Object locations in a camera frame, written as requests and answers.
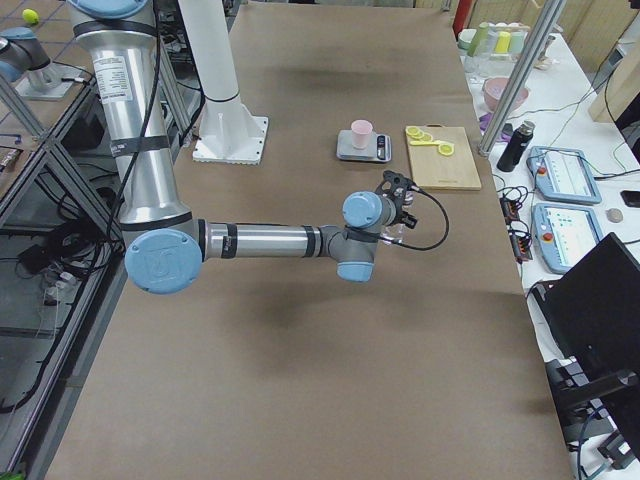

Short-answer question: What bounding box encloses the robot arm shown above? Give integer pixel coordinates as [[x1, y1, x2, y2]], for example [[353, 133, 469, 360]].
[[68, 1, 416, 294], [1, 27, 86, 101]]

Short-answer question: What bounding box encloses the green cup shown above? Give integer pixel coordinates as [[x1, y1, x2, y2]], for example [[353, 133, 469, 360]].
[[467, 22, 491, 57]]

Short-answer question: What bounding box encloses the yellow cup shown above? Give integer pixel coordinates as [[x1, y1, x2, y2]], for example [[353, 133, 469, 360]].
[[494, 31, 511, 54]]

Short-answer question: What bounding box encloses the upper blue teach pendant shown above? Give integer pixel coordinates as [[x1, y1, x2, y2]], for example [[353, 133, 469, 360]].
[[526, 146, 602, 205]]

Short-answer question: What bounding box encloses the wooden cutting board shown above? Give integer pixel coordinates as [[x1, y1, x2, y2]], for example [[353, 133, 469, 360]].
[[405, 125, 481, 191]]

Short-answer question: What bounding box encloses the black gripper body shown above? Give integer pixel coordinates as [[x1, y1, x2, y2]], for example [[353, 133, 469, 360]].
[[387, 192, 407, 223]]

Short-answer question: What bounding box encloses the white camera pole base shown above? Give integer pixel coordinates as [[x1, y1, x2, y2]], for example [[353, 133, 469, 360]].
[[179, 0, 269, 165]]

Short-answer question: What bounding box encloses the black monitor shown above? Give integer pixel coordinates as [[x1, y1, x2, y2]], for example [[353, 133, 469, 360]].
[[531, 233, 639, 380]]

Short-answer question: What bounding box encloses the black water bottle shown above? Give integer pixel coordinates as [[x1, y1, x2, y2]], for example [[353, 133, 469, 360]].
[[496, 120, 535, 172]]

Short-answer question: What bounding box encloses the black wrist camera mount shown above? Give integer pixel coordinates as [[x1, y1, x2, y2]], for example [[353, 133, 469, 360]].
[[375, 170, 415, 199]]

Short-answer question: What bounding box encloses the pink plastic cup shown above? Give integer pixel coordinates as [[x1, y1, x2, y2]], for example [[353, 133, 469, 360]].
[[350, 119, 373, 150]]

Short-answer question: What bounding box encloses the glass sauce bottle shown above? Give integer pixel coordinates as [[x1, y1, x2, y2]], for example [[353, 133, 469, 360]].
[[379, 192, 416, 244]]

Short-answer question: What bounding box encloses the pink bowl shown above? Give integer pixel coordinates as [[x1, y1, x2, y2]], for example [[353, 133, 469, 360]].
[[482, 77, 530, 112]]

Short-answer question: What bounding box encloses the lemon slice by blade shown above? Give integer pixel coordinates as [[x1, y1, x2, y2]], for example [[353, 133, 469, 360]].
[[437, 143, 455, 156]]

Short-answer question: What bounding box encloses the yellow plastic knife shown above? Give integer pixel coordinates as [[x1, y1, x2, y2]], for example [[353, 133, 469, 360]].
[[409, 140, 443, 146]]

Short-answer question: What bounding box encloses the purple cloth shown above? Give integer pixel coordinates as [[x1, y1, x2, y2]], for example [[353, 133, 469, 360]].
[[479, 112, 513, 143]]

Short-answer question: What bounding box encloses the lower blue teach pendant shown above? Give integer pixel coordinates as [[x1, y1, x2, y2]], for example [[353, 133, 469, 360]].
[[532, 202, 604, 274]]

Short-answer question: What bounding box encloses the silver kitchen scale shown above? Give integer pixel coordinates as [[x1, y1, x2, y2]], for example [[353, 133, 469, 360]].
[[335, 129, 394, 164]]

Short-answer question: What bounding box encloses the blue teach pendant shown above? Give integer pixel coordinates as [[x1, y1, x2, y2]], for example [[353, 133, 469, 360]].
[[532, 202, 604, 274], [526, 146, 602, 205]]

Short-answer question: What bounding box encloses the aluminium frame post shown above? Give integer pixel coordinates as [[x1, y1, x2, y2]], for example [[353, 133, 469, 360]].
[[478, 0, 566, 157]]

